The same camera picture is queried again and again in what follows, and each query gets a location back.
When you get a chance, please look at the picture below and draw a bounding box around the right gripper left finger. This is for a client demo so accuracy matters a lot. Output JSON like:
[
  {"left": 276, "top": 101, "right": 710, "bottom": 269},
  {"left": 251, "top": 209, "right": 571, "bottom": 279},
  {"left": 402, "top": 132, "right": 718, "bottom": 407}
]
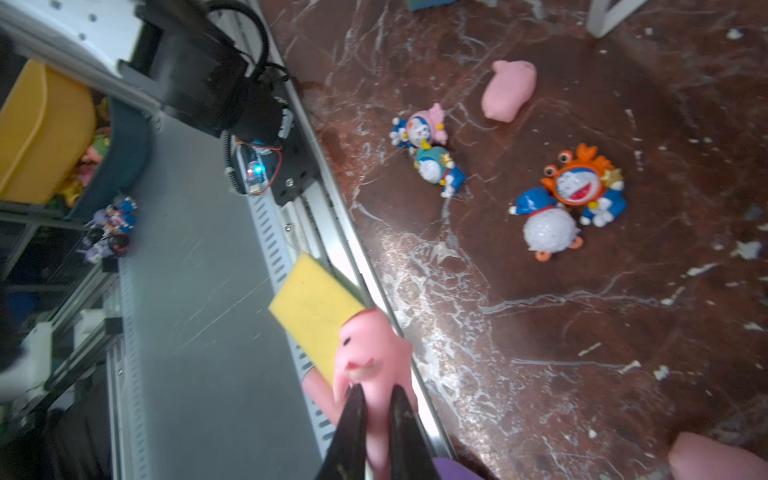
[{"left": 315, "top": 385, "right": 368, "bottom": 480}]

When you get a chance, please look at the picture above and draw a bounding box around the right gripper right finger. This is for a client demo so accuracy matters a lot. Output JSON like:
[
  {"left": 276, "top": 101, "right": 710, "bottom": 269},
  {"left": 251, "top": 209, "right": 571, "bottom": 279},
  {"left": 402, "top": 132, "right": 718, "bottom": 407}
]
[{"left": 389, "top": 385, "right": 440, "bottom": 480}]

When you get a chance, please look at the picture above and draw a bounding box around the pink pig toy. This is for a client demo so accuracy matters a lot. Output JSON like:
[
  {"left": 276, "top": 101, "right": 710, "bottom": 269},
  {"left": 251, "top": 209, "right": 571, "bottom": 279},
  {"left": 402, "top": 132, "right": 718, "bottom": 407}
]
[
  {"left": 481, "top": 60, "right": 537, "bottom": 123},
  {"left": 668, "top": 432, "right": 767, "bottom": 479},
  {"left": 333, "top": 309, "right": 418, "bottom": 479}
]

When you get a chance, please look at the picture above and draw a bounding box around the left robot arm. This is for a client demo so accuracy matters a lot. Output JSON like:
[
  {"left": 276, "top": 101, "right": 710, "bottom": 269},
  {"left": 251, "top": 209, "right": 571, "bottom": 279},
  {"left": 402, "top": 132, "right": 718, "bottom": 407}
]
[{"left": 1, "top": 1, "right": 294, "bottom": 147}]

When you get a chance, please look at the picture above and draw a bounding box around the white two-tier shelf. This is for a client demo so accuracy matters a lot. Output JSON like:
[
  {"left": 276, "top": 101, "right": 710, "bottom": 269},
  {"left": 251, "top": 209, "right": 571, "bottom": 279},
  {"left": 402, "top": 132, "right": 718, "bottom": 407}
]
[{"left": 586, "top": 0, "right": 648, "bottom": 39}]

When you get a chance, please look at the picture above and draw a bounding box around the purple pink toy shovel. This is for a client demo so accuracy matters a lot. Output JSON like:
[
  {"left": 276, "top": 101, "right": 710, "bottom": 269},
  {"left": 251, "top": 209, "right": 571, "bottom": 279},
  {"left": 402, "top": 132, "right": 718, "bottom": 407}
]
[{"left": 301, "top": 365, "right": 487, "bottom": 480}]

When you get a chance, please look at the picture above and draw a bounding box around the yellow sponge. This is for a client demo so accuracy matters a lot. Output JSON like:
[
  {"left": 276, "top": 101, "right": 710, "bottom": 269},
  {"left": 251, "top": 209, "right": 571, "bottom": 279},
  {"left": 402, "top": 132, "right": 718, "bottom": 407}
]
[{"left": 269, "top": 253, "right": 365, "bottom": 383}]

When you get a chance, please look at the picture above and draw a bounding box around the white sheep Doraemon figure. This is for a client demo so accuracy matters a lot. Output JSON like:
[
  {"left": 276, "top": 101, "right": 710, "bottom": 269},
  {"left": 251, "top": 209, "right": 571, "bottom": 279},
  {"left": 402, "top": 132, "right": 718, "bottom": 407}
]
[{"left": 508, "top": 187, "right": 584, "bottom": 262}]

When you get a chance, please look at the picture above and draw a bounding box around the teal Doraemon figure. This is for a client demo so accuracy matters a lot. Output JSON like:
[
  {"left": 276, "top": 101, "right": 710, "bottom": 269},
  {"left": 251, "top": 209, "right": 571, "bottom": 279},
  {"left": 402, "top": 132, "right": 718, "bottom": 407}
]
[{"left": 414, "top": 146, "right": 467, "bottom": 198}]

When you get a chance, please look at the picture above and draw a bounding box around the green circuit board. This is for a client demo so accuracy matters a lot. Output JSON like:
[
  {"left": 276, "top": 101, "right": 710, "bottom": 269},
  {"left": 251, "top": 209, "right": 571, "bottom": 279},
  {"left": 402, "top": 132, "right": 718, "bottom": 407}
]
[{"left": 235, "top": 144, "right": 282, "bottom": 196}]

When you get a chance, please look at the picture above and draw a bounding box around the pink hooded Doraemon figure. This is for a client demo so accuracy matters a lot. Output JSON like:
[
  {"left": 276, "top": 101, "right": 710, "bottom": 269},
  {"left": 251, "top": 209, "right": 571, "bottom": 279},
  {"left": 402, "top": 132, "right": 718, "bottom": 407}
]
[{"left": 389, "top": 102, "right": 448, "bottom": 154}]

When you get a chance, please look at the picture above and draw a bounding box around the yellow storage bin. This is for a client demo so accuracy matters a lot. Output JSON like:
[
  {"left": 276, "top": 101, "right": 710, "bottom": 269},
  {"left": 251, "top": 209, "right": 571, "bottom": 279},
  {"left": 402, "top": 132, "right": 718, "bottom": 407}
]
[{"left": 1, "top": 60, "right": 96, "bottom": 204}]

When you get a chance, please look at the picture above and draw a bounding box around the green sponge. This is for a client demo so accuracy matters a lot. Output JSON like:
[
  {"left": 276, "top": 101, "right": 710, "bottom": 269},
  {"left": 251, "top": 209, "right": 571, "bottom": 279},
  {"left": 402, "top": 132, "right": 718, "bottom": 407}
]
[{"left": 406, "top": 0, "right": 457, "bottom": 12}]

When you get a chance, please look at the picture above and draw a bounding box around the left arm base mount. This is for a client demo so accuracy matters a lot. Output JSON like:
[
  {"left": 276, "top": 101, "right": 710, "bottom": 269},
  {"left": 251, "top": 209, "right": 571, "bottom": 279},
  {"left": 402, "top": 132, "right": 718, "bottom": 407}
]
[{"left": 222, "top": 84, "right": 320, "bottom": 207}]

